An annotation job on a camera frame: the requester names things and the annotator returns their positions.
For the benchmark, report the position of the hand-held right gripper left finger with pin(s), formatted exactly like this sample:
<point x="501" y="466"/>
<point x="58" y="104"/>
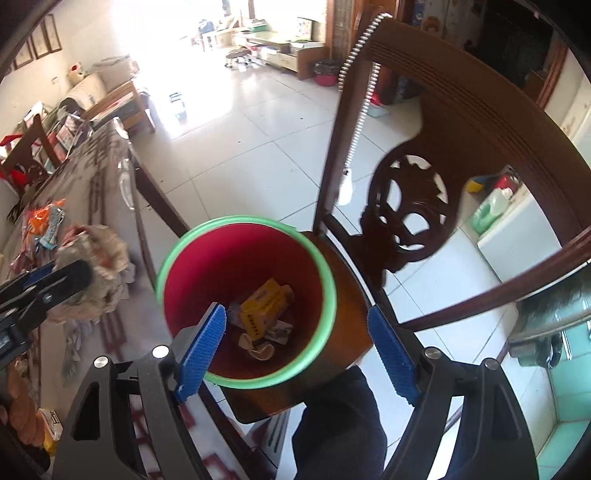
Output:
<point x="203" y="355"/>

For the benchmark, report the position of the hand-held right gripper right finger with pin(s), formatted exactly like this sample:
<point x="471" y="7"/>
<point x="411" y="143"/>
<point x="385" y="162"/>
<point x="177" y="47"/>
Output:
<point x="395" y="355"/>

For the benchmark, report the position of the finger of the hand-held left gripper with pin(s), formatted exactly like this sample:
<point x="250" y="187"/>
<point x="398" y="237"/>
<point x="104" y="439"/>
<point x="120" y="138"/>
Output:
<point x="32" y="277"/>
<point x="64" y="286"/>

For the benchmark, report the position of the beige paper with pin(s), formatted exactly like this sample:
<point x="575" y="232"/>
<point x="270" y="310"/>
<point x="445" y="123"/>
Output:
<point x="104" y="258"/>

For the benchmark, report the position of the red bin with green rim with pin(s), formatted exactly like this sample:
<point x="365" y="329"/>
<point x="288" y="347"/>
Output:
<point x="231" y="258"/>

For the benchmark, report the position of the blue clear plastic wrapper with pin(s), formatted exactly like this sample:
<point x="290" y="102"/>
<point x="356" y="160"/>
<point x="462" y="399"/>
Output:
<point x="48" y="240"/>

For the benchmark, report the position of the white paper scrap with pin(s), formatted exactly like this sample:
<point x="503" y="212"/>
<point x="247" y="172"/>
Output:
<point x="261" y="353"/>

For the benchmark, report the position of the orange snack wrapper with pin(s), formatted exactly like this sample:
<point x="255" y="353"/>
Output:
<point x="44" y="217"/>

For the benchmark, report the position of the orange-brown food packet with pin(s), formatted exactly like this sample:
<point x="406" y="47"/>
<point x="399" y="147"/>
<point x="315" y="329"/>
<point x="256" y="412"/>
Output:
<point x="23" y="406"/>

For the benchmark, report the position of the yellow cardboard box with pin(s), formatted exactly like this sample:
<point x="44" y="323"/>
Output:
<point x="265" y="304"/>

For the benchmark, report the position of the person's dark trouser leg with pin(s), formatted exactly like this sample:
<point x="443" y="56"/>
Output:
<point x="337" y="424"/>

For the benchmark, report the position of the small white box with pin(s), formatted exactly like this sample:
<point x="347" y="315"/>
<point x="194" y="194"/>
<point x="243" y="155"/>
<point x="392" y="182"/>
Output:
<point x="51" y="422"/>

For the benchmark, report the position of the wooden chair with red bag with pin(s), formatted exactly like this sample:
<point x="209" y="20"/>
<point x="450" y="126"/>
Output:
<point x="27" y="152"/>

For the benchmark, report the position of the green glass tank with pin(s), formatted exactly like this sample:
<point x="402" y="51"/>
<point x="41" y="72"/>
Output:
<point x="563" y="369"/>

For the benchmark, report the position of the green detergent bottle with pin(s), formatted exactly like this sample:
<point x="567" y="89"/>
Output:
<point x="487" y="212"/>

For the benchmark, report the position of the white appliance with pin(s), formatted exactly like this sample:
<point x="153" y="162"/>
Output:
<point x="521" y="235"/>

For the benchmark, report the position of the yellow toy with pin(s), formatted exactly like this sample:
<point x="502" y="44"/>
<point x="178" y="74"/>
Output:
<point x="475" y="184"/>

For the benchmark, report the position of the wooden sofa bench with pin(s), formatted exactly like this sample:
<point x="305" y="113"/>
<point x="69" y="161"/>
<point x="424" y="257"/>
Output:
<point x="120" y="104"/>

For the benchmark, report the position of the carved dark wooden chair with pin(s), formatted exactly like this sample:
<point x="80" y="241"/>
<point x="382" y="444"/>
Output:
<point x="461" y="115"/>

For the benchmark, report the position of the small swivel stool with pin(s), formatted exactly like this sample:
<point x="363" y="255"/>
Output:
<point x="238" y="57"/>

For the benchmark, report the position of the red basin with dark bag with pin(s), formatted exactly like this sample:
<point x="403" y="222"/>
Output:
<point x="325" y="74"/>

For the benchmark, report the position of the low wooden television cabinet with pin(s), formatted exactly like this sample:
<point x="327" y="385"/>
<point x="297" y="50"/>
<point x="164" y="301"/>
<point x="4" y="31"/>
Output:
<point x="295" y="53"/>

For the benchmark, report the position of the framed wall picture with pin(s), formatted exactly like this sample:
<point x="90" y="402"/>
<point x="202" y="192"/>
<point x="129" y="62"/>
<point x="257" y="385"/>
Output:
<point x="46" y="34"/>

